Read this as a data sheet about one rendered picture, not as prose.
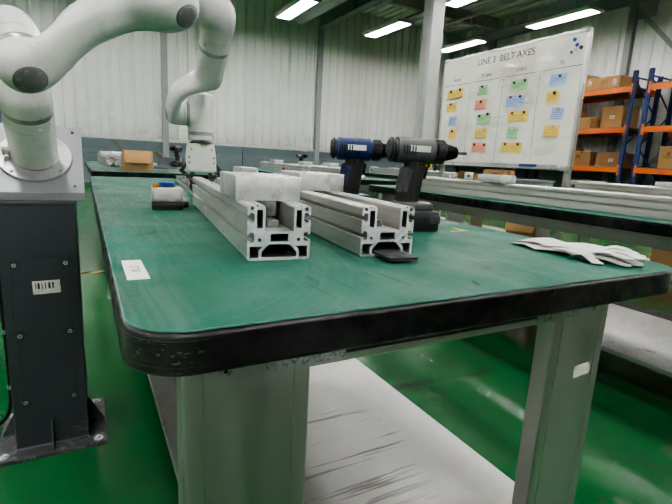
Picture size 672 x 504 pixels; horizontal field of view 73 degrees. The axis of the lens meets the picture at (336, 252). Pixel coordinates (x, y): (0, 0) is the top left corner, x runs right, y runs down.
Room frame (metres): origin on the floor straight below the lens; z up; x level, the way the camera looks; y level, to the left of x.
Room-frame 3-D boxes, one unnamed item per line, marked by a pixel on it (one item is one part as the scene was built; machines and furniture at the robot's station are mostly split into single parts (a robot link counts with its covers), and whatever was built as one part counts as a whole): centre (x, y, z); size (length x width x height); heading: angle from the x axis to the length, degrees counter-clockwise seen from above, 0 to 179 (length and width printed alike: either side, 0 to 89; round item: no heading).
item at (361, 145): (1.28, -0.07, 0.89); 0.20 x 0.08 x 0.22; 96
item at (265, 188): (0.83, 0.15, 0.87); 0.16 x 0.11 x 0.07; 23
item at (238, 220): (1.06, 0.25, 0.82); 0.80 x 0.10 x 0.09; 23
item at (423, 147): (1.12, -0.21, 0.89); 0.20 x 0.08 x 0.22; 102
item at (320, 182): (1.14, 0.07, 0.87); 0.16 x 0.11 x 0.07; 23
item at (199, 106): (1.62, 0.49, 1.07); 0.09 x 0.08 x 0.13; 119
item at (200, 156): (1.62, 0.49, 0.93); 0.10 x 0.07 x 0.11; 113
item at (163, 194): (1.27, 0.47, 0.81); 0.10 x 0.08 x 0.06; 113
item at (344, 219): (1.14, 0.07, 0.82); 0.80 x 0.10 x 0.09; 23
